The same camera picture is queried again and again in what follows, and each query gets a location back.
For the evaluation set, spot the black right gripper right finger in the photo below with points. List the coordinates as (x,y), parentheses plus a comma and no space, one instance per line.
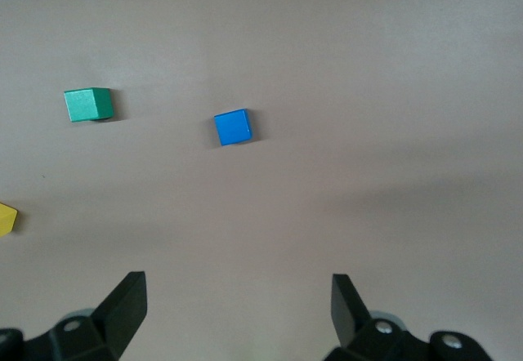
(351,320)

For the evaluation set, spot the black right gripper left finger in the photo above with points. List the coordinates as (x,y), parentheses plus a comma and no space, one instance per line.
(122,316)

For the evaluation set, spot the green wooden block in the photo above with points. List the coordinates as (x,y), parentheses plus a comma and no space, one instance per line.
(83,105)

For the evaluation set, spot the yellow wooden block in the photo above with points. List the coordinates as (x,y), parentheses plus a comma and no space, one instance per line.
(6,220)

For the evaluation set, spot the blue wooden block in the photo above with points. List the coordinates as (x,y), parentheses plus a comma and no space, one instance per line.
(233,128)

